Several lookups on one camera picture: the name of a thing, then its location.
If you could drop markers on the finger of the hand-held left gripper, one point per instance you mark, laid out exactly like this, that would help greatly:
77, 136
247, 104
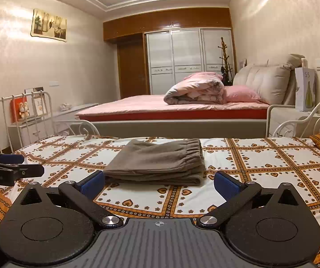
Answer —
29, 172
12, 158

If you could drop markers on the large bed with pink sheet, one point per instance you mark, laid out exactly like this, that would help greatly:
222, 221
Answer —
176, 128

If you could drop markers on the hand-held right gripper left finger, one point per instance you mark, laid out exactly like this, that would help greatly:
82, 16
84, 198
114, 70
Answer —
93, 182

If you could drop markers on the white nightstand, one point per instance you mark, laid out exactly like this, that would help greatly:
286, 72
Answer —
282, 114

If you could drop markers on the orange heart patterned bedsheet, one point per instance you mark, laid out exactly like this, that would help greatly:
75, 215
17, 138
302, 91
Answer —
260, 159

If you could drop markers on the wooden coat rack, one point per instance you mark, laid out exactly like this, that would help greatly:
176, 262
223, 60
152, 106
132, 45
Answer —
223, 50

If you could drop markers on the grey-brown pants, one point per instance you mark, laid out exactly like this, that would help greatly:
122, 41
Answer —
154, 159

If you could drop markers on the beige pillow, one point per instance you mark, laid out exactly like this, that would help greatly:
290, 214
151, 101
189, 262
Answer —
293, 61

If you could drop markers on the pink pillow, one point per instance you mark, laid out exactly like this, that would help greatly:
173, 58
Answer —
240, 93

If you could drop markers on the orange picture with dolls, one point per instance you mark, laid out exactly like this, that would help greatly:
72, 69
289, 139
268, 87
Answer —
22, 109

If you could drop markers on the wooden door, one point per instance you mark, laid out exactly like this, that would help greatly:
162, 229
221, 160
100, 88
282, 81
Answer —
132, 67

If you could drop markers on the pink folded quilt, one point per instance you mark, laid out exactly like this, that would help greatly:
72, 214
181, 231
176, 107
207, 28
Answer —
193, 89

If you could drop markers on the white gift bag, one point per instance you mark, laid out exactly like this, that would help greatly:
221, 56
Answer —
302, 89

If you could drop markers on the white wall socket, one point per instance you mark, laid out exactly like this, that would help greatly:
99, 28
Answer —
53, 83

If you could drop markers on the wall picture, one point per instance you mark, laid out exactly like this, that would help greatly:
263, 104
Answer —
48, 25

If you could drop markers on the wardrobe with white sliding doors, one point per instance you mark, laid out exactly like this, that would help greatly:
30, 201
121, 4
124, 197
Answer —
186, 50

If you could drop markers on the dark picture frame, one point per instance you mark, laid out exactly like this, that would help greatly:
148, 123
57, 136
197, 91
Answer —
38, 89

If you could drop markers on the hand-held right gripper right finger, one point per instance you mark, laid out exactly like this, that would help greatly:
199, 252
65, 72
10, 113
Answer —
226, 182

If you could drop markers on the white picture frame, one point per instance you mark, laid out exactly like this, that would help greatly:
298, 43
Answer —
38, 104

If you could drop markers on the beige padded headboard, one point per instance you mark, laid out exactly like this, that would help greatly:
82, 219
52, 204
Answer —
263, 81

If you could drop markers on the white dresser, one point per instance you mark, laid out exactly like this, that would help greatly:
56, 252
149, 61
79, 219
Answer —
70, 113

